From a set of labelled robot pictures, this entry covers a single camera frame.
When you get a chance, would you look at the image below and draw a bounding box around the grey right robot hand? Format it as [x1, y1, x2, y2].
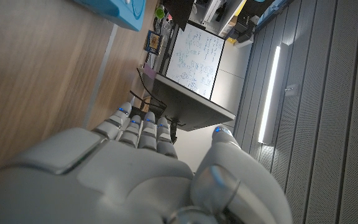
[0, 101, 293, 224]

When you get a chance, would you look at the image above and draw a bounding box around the blue toy piano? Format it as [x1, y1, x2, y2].
[73, 0, 147, 32]

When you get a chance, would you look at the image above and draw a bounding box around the dark computer monitor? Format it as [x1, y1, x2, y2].
[138, 67, 236, 132]

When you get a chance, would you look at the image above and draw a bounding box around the whiteboard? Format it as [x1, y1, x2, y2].
[165, 23, 226, 100]

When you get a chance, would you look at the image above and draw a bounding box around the small yellow blue box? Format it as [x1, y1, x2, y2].
[144, 30, 163, 56]

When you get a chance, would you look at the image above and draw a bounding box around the long ceiling light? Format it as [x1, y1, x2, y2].
[257, 43, 288, 146]

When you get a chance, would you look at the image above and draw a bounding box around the white shelf cabinet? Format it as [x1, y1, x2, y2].
[194, 0, 248, 37]

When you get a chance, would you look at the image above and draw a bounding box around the black monitor cable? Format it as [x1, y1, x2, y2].
[136, 67, 168, 110]

